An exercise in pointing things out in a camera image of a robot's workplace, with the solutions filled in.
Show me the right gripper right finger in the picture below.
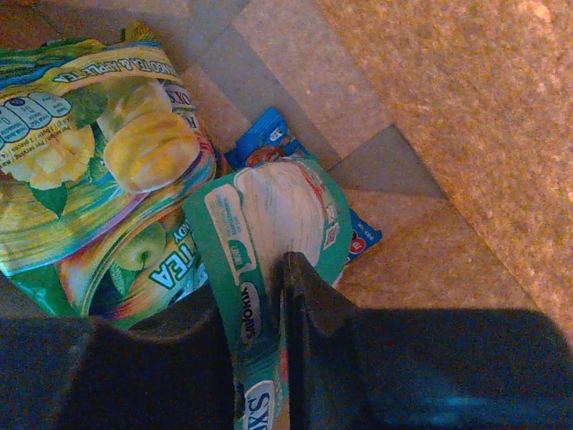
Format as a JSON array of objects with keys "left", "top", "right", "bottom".
[{"left": 282, "top": 252, "right": 572, "bottom": 429}]

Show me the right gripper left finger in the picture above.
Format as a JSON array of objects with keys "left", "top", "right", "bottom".
[{"left": 1, "top": 287, "right": 235, "bottom": 429}]

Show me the brown paper bag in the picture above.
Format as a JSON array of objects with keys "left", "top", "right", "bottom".
[{"left": 1, "top": 1, "right": 572, "bottom": 336}]

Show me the green fox's candy bag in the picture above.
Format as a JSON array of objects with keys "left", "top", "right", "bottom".
[{"left": 184, "top": 156, "right": 352, "bottom": 429}]

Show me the green mango candy bag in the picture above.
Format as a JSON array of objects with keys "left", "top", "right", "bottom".
[{"left": 1, "top": 22, "right": 216, "bottom": 329}]

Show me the small blue candy packet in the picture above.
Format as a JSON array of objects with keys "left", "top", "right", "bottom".
[{"left": 225, "top": 107, "right": 383, "bottom": 263}]

